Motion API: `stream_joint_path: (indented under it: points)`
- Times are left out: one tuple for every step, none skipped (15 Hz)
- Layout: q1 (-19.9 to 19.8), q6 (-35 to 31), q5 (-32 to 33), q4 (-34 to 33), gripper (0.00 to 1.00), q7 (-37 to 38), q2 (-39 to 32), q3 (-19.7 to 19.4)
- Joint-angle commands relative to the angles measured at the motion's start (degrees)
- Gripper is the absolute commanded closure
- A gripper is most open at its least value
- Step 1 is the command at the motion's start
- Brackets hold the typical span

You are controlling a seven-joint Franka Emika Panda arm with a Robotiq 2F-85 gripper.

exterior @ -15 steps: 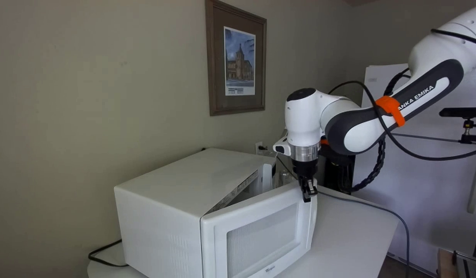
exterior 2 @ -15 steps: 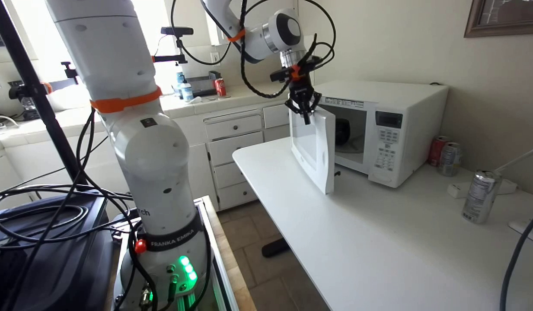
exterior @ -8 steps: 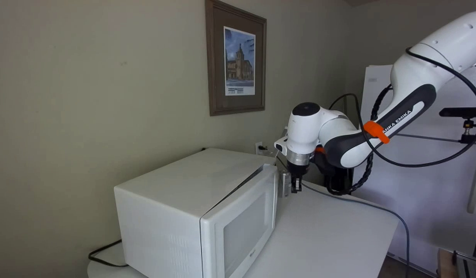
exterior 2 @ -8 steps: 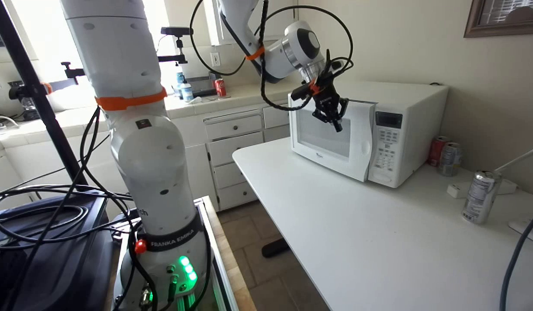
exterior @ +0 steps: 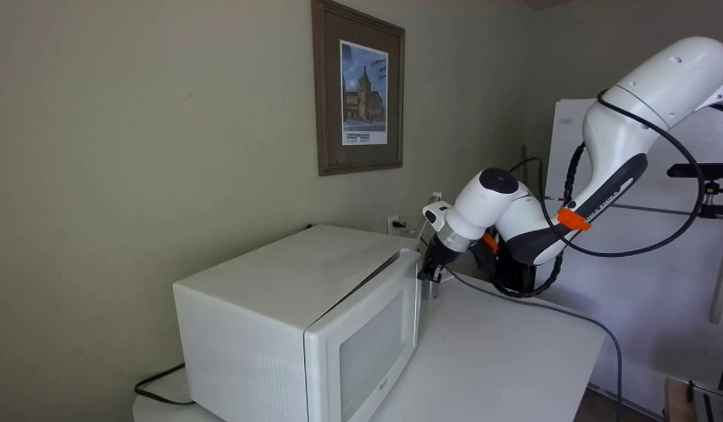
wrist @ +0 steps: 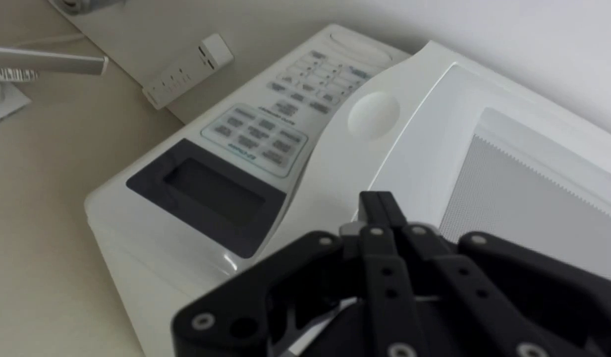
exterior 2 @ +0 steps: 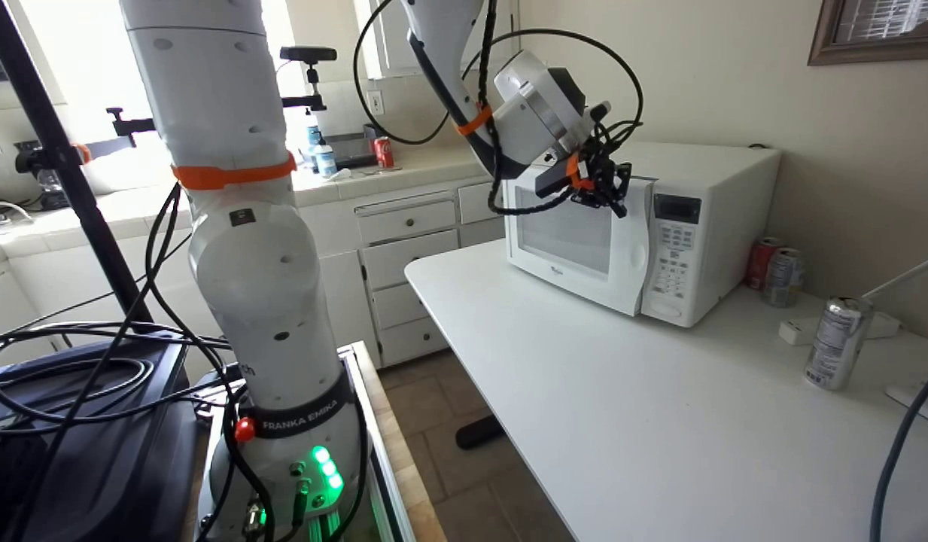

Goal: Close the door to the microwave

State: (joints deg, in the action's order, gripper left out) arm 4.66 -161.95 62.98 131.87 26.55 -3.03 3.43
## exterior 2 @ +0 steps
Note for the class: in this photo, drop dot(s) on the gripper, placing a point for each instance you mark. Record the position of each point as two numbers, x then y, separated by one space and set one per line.
608 181

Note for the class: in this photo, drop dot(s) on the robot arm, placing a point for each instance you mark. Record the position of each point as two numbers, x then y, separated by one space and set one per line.
245 263

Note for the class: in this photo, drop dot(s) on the microwave door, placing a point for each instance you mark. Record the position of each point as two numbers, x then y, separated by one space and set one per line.
569 241

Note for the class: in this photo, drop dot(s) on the white microwave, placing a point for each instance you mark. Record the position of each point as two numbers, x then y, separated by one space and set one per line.
704 188

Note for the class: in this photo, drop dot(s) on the red soda can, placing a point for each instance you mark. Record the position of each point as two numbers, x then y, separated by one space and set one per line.
384 153
757 263

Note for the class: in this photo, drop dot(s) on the silver soda can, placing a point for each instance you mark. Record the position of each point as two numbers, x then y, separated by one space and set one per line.
836 346
784 278

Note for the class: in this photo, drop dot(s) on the white kitchen cabinet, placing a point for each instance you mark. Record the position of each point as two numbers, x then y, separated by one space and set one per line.
407 260

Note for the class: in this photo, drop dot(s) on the white power adapter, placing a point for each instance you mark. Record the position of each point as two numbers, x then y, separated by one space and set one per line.
798 330

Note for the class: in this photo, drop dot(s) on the black tray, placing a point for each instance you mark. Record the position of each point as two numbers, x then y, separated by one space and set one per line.
351 150

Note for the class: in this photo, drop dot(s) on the bottle with blue label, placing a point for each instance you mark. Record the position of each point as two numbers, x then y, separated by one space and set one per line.
326 159

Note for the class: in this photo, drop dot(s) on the pump dispenser bottle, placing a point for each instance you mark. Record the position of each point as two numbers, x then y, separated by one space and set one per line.
313 139

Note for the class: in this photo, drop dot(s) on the framed picture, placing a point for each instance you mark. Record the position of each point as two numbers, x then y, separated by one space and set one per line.
877 30

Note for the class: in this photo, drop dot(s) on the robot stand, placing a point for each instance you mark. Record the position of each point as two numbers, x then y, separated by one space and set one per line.
400 467

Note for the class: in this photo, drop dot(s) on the white flat device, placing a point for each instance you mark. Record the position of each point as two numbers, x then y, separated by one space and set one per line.
919 399

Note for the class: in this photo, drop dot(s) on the black hard case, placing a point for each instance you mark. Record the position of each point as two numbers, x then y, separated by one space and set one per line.
95 467

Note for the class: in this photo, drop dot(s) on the wall socket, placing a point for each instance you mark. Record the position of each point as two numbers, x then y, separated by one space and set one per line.
375 102

